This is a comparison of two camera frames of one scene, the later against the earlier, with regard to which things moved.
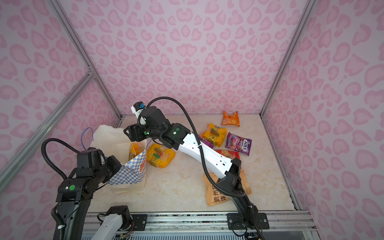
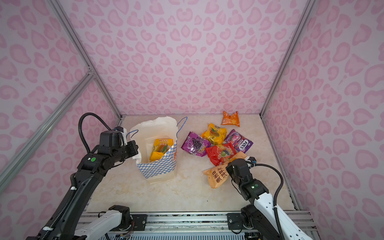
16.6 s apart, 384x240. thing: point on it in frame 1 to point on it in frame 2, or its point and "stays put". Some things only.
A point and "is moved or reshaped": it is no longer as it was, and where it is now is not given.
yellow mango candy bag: [159, 156] stays put
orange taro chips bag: [214, 197] is moved or reshaped
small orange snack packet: [233, 119] stays put
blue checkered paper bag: [113, 141] to [157, 141]
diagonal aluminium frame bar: [83, 84] stays put
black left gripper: [116, 164] to [133, 147]
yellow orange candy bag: [215, 135] stays put
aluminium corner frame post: [74, 35] stays put
